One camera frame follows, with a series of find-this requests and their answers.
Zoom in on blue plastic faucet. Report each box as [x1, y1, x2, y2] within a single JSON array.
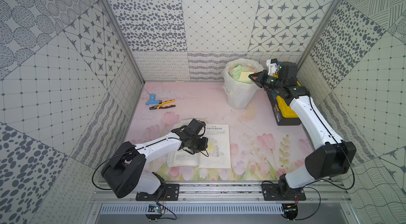
[[146, 94, 162, 106]]

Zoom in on yellow black pliers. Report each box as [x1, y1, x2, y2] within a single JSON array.
[[149, 99, 176, 110]]

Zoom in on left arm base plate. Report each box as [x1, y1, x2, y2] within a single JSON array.
[[136, 183, 180, 202]]

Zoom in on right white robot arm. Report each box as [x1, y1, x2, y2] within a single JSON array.
[[255, 59, 356, 190]]

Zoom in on sketch tutorial book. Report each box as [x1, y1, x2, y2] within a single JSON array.
[[167, 124, 231, 169]]

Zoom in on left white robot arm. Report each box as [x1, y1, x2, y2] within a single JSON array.
[[106, 82, 274, 191]]

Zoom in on floral pink table mat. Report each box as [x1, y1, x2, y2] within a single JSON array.
[[125, 82, 313, 181]]

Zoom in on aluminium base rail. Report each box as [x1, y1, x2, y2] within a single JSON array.
[[90, 181, 351, 203]]

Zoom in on yellow black toolbox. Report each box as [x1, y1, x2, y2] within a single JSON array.
[[267, 90, 301, 126]]

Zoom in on yellow sticky note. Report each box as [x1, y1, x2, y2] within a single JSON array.
[[238, 71, 254, 84], [206, 142, 216, 152]]

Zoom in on white trash bin with liner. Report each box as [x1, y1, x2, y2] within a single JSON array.
[[223, 59, 264, 109]]

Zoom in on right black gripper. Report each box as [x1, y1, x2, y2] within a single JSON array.
[[248, 69, 284, 91]]

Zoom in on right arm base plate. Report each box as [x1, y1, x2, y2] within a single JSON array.
[[260, 181, 306, 201]]

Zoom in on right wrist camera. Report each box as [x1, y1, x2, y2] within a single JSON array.
[[266, 59, 281, 77]]

